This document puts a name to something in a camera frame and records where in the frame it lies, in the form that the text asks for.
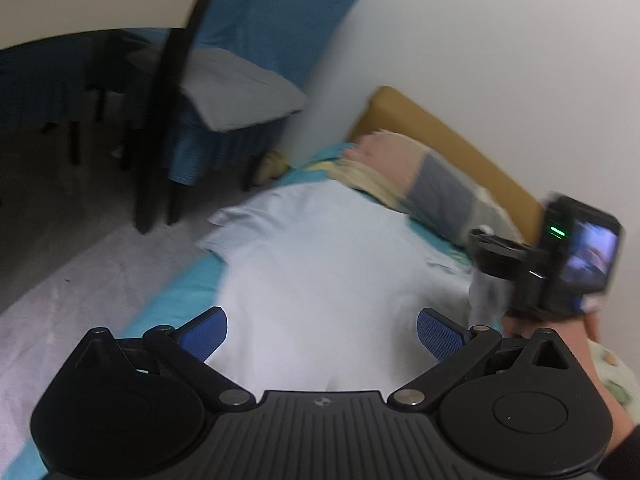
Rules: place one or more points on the person's right hand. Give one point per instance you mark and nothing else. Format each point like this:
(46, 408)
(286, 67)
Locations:
(517, 327)

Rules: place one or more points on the mustard yellow headboard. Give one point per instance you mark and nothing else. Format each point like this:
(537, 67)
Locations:
(450, 135)

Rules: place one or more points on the white desk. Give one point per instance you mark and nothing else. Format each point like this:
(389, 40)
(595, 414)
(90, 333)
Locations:
(75, 10)

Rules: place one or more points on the blue covered chair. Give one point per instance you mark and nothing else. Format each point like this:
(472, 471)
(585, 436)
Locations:
(280, 10)

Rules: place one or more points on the white printed t-shirt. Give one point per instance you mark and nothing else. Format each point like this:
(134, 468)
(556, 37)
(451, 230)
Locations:
(325, 285)

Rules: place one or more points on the yellow slipper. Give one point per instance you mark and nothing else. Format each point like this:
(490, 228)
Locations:
(272, 165)

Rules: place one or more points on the patchwork colour-block pillow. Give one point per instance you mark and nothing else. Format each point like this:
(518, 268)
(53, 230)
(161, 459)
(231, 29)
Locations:
(440, 190)

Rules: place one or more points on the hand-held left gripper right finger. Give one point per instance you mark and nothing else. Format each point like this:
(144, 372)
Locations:
(440, 335)

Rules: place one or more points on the teal patterned bed sheet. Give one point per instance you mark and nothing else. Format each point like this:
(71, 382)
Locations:
(170, 300)

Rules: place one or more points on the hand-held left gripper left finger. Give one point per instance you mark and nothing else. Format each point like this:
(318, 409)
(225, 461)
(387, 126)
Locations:
(205, 335)

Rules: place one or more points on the grey seat cushion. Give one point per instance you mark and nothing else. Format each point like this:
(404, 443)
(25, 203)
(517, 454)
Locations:
(225, 85)

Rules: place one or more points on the person's right forearm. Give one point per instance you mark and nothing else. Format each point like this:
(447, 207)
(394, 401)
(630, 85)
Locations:
(600, 385)

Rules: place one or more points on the green printed fleece blanket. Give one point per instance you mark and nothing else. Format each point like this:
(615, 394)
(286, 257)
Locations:
(622, 375)

